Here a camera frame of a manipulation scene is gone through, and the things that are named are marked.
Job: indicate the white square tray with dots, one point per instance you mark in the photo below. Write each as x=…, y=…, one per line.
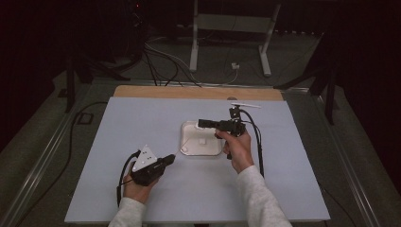
x=195, y=148

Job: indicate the person's right hand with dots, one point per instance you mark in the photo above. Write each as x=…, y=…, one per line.
x=239, y=151

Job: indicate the pale blue table mat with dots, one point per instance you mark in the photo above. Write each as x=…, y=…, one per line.
x=189, y=189

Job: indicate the person's left hand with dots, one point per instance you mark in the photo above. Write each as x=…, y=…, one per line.
x=138, y=190

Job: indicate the metal floor rail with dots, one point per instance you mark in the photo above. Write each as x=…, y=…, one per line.
x=42, y=156
x=346, y=157

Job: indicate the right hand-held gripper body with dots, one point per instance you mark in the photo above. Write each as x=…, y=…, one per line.
x=232, y=125

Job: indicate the white metal stand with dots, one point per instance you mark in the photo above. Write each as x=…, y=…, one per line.
x=231, y=23

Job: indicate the black stand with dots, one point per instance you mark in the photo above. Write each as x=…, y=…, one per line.
x=70, y=85
x=329, y=94

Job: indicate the dark equipment rack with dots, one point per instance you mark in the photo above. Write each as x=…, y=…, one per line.
x=135, y=28

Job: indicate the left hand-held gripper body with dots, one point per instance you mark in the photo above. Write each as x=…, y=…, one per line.
x=146, y=170

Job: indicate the black square floor plate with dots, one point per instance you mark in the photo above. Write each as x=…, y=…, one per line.
x=84, y=118

